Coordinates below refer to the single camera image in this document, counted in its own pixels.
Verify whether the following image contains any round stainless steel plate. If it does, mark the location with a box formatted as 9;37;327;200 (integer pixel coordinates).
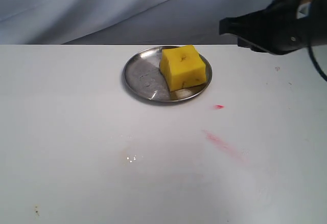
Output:
122;46;212;105

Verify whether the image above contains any yellow sponge block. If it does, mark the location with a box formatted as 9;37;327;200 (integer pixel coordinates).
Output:
159;45;206;92

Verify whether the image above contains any grey backdrop cloth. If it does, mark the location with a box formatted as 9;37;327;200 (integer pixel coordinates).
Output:
1;0;272;44

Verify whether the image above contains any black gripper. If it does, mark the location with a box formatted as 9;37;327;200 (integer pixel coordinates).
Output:
219;0;326;55

